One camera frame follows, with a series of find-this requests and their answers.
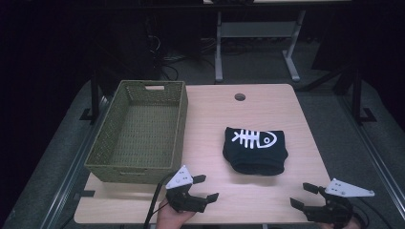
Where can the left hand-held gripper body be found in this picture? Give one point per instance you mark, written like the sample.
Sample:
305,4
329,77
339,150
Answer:
183,198

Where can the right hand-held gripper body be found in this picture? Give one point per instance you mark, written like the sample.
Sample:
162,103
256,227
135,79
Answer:
334,206

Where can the black cloth with fishbone print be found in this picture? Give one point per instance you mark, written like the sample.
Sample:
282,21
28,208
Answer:
254,156

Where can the olive green woven basket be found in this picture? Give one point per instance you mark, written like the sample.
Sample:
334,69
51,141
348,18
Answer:
140,140

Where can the person's left hand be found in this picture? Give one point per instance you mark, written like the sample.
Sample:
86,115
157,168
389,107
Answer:
172,219

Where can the person's right hand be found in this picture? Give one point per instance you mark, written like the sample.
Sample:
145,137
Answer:
356,224

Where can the black metal stand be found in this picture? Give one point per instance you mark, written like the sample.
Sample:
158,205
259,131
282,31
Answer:
358,98
94,95

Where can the metal floor rail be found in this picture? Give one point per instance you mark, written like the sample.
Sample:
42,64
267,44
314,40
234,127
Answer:
375,159
71,165

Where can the black table bracket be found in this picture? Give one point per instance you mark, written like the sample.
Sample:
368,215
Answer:
85,194

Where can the grey metal desk frame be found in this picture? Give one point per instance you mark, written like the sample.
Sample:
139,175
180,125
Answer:
258,30

